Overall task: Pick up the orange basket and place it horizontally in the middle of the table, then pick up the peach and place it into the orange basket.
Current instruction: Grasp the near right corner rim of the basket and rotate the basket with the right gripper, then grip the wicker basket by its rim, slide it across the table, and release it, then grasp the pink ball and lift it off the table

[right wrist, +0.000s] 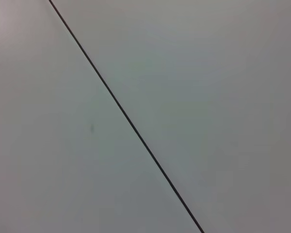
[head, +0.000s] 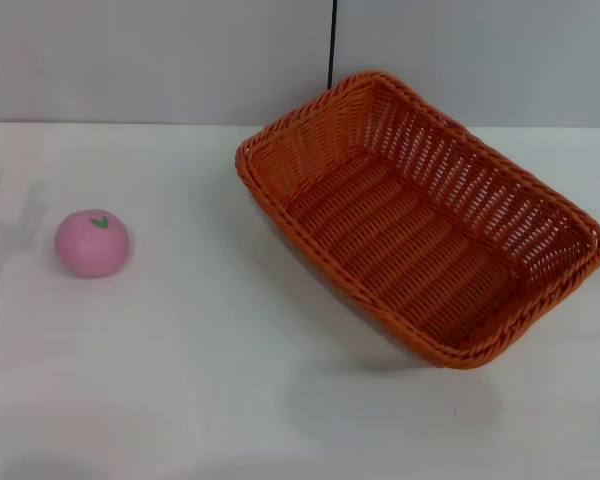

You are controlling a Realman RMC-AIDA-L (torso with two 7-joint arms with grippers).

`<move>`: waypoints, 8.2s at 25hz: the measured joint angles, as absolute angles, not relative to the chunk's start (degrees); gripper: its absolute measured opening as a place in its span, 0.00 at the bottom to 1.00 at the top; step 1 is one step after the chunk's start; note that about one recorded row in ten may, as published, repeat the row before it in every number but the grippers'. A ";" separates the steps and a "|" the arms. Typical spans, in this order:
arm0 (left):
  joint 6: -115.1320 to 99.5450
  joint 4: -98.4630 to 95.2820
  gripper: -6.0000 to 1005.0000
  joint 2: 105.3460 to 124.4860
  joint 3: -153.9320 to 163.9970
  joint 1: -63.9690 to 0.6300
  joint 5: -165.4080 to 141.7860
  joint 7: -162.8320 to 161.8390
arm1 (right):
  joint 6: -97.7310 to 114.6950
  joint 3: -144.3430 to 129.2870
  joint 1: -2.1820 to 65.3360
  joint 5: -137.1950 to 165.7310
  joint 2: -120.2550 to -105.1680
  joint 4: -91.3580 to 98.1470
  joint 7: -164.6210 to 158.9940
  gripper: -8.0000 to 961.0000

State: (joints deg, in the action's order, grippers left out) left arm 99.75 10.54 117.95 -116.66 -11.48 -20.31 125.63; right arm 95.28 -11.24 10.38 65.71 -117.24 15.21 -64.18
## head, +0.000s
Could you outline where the orange woven plastic basket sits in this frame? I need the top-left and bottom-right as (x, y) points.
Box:
(234, 69), (600, 371)

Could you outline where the pink peach toy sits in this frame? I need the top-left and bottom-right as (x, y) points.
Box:
(54, 208), (131, 280)

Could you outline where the black vertical wall cable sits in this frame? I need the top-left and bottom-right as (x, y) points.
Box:
(325, 0), (340, 90)

